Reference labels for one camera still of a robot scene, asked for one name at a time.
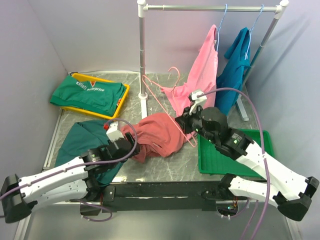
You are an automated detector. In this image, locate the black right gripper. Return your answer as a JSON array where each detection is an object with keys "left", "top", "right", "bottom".
[{"left": 175, "top": 104, "right": 218, "bottom": 144}]

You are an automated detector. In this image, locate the salmon red t shirt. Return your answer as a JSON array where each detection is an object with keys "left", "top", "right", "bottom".
[{"left": 133, "top": 112, "right": 187, "bottom": 163}]

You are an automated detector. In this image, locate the pink wire hanger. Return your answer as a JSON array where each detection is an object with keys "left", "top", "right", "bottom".
[{"left": 140, "top": 74, "right": 197, "bottom": 148}]

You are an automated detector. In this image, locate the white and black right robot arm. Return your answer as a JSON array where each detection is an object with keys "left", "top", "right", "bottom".
[{"left": 175, "top": 106, "right": 320, "bottom": 222}]

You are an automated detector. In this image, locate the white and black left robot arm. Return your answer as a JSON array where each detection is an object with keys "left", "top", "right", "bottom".
[{"left": 0, "top": 132, "right": 139, "bottom": 224}]

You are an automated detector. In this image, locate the dark teal t shirt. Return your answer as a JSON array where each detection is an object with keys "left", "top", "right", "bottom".
[{"left": 54, "top": 119, "right": 126, "bottom": 187}]

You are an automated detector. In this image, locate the green printed t shirt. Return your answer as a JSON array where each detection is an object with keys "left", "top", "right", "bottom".
[{"left": 50, "top": 75, "right": 126, "bottom": 117}]

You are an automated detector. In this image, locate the pink t shirt on hanger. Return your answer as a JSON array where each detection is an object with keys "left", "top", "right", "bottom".
[{"left": 161, "top": 25, "right": 218, "bottom": 116}]

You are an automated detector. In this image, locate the blue t shirt on hanger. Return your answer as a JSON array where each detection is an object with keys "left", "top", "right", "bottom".
[{"left": 215, "top": 27, "right": 251, "bottom": 115}]

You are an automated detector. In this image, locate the light blue hanger right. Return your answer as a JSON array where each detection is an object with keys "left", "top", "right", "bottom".
[{"left": 244, "top": 4, "right": 265, "bottom": 60}]

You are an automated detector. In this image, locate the light blue hanger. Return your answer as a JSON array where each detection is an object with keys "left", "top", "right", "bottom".
[
  {"left": 244, "top": 4, "right": 265, "bottom": 60},
  {"left": 215, "top": 3, "right": 228, "bottom": 52}
]

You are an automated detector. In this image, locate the light blue hanger left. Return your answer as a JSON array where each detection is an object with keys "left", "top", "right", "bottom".
[{"left": 215, "top": 3, "right": 228, "bottom": 52}]

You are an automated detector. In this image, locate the yellow plastic tray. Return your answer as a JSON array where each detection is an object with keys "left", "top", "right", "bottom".
[{"left": 56, "top": 72, "right": 130, "bottom": 120}]

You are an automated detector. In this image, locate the green plastic tray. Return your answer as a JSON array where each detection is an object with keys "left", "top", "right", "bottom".
[{"left": 197, "top": 128, "right": 275, "bottom": 178}]

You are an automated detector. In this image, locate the silver clothes rack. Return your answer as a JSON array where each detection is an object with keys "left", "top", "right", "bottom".
[{"left": 136, "top": 0, "right": 289, "bottom": 118}]

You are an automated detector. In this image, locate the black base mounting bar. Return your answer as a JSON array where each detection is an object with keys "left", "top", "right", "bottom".
[{"left": 86, "top": 181, "right": 236, "bottom": 212}]

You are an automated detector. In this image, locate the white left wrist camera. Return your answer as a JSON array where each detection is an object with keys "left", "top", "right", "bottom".
[{"left": 103, "top": 121, "right": 124, "bottom": 142}]

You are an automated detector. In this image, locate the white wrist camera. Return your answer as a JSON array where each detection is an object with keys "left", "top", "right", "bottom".
[
  {"left": 188, "top": 89, "right": 207, "bottom": 115},
  {"left": 103, "top": 121, "right": 124, "bottom": 142}
]

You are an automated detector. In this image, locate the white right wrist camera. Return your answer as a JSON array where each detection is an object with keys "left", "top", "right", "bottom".
[{"left": 188, "top": 89, "right": 207, "bottom": 115}]

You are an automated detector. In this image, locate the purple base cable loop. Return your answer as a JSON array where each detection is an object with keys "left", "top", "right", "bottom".
[{"left": 77, "top": 199, "right": 113, "bottom": 223}]

